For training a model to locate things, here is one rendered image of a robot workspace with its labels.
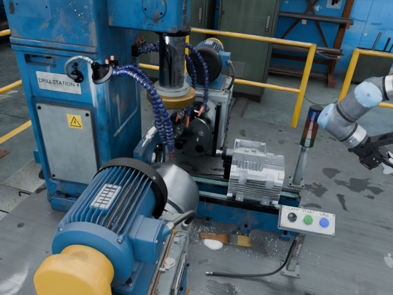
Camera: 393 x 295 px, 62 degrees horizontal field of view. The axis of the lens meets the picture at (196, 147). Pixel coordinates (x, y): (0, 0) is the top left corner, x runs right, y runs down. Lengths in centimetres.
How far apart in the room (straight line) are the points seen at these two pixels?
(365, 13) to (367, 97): 505
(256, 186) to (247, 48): 327
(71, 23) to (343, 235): 129
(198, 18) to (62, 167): 341
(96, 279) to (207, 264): 73
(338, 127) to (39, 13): 105
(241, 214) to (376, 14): 525
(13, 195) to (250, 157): 156
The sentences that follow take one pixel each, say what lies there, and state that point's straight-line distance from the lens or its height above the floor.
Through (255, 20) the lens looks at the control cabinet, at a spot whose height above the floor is 106.
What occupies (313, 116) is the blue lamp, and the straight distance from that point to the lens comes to 152.
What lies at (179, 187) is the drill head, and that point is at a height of 114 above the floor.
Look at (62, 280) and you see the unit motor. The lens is 60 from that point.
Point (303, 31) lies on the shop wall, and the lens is 623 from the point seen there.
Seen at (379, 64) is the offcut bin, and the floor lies 38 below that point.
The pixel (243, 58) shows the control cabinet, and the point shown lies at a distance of 443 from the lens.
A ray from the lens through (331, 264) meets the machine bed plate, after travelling 140.
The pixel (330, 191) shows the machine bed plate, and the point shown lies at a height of 80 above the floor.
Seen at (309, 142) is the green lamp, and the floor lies 106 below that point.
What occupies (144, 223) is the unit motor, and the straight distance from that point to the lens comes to 68.
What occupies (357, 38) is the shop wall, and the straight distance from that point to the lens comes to 630.
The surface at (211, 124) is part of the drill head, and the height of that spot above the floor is 111.
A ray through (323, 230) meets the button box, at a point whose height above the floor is 105.
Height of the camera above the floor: 179
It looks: 32 degrees down
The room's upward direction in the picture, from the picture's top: 4 degrees clockwise
